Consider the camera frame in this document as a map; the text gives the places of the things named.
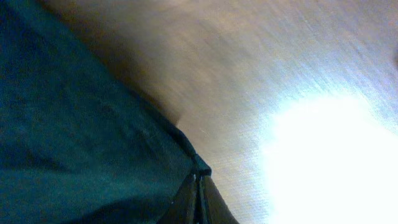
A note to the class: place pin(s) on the black shorts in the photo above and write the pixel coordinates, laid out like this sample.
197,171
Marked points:
76,145

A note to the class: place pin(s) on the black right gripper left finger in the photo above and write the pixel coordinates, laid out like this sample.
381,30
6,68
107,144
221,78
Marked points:
183,206

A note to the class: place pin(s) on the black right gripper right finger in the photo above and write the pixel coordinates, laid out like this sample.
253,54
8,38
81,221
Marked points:
215,209

